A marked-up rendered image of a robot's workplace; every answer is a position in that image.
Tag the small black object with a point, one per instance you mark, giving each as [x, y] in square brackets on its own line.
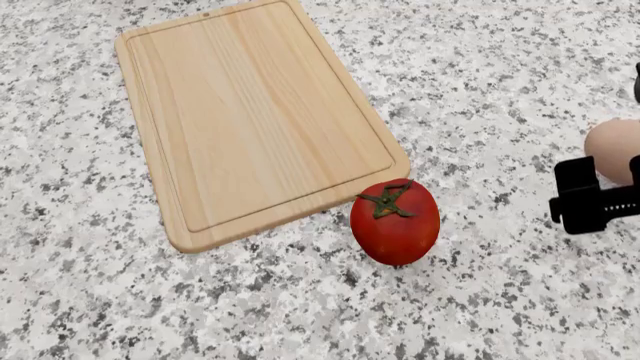
[637, 82]

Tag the light wooden cutting board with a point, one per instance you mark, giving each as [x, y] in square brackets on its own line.
[260, 120]

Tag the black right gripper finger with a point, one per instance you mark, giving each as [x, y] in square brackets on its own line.
[635, 170]
[577, 195]

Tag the red tomato with green stem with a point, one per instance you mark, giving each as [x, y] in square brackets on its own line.
[397, 228]

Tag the beige egg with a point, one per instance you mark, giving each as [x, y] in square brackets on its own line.
[612, 144]

